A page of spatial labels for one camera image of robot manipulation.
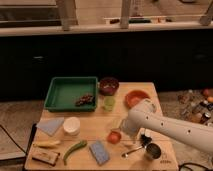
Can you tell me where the dark grape bunch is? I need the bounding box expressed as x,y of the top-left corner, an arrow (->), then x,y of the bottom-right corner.
75,94 -> 94,106

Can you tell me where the green plastic cup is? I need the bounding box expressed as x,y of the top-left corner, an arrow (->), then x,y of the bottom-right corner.
103,96 -> 115,111

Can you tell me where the blue sponge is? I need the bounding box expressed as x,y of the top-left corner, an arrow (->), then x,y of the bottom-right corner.
89,141 -> 110,165

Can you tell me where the red apple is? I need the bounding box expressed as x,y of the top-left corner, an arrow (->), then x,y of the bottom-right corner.
107,131 -> 121,144

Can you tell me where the white handled black brush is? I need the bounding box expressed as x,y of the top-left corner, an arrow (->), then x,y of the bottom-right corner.
141,129 -> 152,144

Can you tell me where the green chili pepper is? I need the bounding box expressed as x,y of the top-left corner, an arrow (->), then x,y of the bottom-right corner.
63,140 -> 87,165

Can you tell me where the brown wooden block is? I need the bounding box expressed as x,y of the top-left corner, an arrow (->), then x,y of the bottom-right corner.
32,148 -> 60,166

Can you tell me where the steel measuring cup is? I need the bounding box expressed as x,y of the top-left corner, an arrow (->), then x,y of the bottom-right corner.
122,143 -> 162,160

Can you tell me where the black cable left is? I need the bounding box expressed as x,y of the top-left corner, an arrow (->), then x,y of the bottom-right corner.
0,124 -> 28,155

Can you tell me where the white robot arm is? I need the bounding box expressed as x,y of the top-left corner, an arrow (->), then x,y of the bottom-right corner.
120,99 -> 213,155

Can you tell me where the orange bowl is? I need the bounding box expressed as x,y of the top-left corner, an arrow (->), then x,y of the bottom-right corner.
125,90 -> 149,108

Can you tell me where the spice bottle rack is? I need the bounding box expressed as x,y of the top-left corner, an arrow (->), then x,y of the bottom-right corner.
178,89 -> 213,125

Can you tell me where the white round container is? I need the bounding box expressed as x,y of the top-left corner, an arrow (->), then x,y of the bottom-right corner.
63,117 -> 80,135

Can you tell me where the black cable right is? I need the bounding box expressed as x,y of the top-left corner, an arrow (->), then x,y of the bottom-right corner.
178,162 -> 212,171

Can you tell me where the grey blue cloth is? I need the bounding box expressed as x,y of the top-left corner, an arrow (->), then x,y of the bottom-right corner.
36,117 -> 64,136

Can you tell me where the dark red bowl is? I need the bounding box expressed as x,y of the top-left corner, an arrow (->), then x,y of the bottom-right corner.
99,77 -> 119,96

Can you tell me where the black cable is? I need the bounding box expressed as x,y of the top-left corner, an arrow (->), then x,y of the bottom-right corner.
0,124 -> 28,155
178,162 -> 212,171

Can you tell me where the yellow banana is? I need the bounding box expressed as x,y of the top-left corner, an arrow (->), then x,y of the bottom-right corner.
33,140 -> 61,148

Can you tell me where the green plastic tray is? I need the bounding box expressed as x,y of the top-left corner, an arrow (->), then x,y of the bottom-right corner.
44,77 -> 98,112

